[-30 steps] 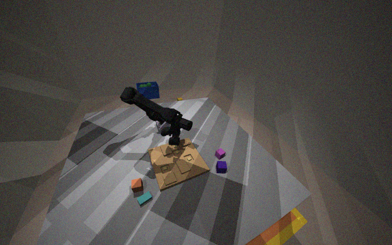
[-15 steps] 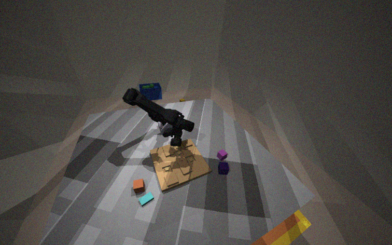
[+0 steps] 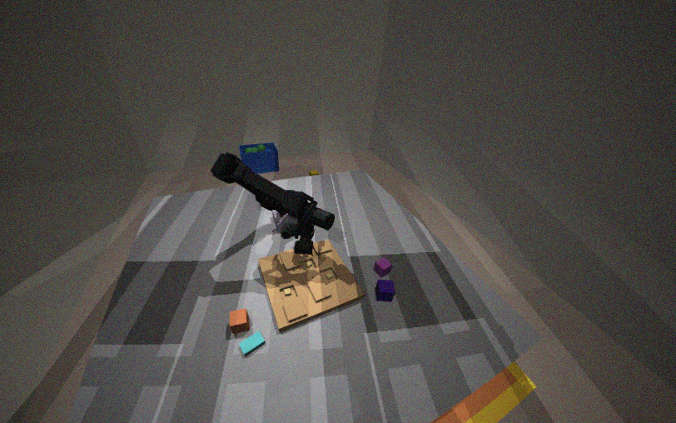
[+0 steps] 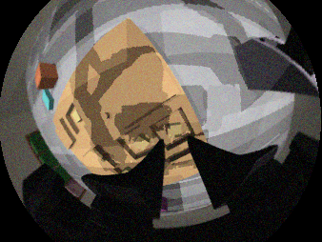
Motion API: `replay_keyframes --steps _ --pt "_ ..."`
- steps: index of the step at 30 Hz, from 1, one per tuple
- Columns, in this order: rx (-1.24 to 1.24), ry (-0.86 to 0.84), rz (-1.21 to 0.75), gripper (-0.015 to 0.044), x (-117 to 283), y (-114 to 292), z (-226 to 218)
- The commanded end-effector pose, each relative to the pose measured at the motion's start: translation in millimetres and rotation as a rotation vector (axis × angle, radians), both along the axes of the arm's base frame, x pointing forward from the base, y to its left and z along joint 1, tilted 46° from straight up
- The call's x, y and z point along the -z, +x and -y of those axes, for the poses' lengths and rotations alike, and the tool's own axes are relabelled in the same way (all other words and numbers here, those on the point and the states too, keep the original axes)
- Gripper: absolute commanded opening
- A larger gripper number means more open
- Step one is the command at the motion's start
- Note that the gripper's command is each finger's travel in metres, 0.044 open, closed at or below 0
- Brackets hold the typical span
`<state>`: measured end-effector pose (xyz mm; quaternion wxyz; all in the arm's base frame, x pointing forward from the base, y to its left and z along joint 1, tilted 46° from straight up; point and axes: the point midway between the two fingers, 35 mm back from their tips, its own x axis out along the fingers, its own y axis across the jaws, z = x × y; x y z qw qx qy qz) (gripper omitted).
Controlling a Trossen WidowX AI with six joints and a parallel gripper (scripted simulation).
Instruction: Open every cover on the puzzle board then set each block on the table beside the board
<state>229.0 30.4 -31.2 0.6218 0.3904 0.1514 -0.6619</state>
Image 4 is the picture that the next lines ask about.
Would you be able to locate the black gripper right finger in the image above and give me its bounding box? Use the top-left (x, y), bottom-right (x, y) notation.
top-left (188, 136), bottom-right (277, 210)

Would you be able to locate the teal rectangular block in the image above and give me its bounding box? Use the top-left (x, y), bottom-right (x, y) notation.
top-left (42, 90), bottom-right (54, 111)

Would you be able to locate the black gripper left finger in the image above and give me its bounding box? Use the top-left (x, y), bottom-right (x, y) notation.
top-left (81, 139), bottom-right (165, 220)

